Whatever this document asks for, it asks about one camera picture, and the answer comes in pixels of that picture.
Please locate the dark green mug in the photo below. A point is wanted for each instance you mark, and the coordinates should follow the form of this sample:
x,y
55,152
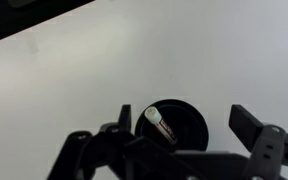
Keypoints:
x,y
189,128

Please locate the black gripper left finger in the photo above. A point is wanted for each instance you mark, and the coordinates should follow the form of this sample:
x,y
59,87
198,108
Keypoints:
x,y
125,116

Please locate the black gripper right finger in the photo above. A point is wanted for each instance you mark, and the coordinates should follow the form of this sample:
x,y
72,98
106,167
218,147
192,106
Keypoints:
x,y
245,125

